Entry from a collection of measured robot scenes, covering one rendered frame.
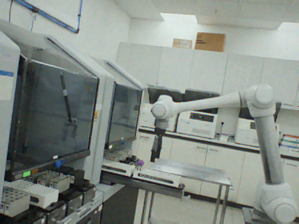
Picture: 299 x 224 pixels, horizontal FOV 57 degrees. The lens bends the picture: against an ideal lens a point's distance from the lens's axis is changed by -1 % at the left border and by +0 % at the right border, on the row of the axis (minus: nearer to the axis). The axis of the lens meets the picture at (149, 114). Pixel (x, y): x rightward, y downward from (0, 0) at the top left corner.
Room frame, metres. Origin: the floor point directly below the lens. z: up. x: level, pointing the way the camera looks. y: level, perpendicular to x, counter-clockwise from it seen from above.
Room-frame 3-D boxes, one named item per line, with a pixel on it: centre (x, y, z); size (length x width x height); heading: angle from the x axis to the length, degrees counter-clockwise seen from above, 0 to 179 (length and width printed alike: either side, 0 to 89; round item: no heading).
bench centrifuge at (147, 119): (4.44, -0.19, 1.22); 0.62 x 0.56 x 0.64; 164
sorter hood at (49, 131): (1.31, 0.62, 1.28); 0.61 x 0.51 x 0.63; 166
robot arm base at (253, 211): (1.72, -0.82, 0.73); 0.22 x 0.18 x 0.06; 166
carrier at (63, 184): (1.33, 0.37, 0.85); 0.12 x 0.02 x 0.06; 167
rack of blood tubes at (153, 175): (1.78, -0.11, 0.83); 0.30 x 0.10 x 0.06; 76
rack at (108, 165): (1.86, 0.20, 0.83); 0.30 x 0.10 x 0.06; 76
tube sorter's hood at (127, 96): (2.15, 0.41, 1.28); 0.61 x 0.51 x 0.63; 166
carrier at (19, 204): (1.03, 0.45, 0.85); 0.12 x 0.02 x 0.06; 166
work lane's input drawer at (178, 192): (1.81, 0.02, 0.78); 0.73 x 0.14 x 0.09; 76
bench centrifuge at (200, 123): (4.30, -0.76, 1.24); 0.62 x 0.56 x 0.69; 166
